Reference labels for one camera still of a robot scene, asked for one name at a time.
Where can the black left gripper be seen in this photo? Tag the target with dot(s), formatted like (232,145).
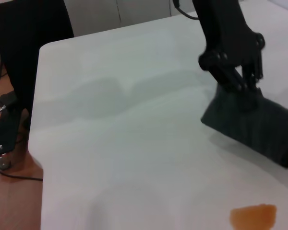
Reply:
(225,33)

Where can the dark blue rag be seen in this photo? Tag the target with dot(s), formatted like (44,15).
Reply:
(254,134)

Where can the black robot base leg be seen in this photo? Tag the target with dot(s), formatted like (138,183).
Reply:
(7,129)

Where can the robot base caster wheel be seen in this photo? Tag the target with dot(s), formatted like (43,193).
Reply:
(2,164)

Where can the orange liquid stain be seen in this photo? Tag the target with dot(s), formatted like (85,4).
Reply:
(252,215)

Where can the black robot torso column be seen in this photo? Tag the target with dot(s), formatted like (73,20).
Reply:
(31,36)

